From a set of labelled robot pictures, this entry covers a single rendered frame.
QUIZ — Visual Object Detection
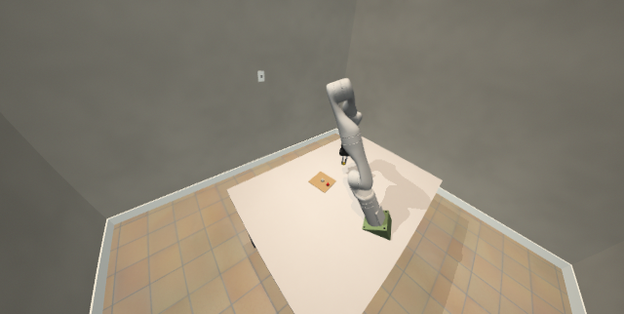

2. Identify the tan flat mat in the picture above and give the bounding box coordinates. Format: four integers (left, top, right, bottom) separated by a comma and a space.
308, 172, 336, 193

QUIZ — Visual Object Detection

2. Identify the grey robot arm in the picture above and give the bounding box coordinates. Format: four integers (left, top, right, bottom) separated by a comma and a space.
327, 78, 385, 226

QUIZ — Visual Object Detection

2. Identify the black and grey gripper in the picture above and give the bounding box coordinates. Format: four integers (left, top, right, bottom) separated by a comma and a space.
339, 144, 349, 165

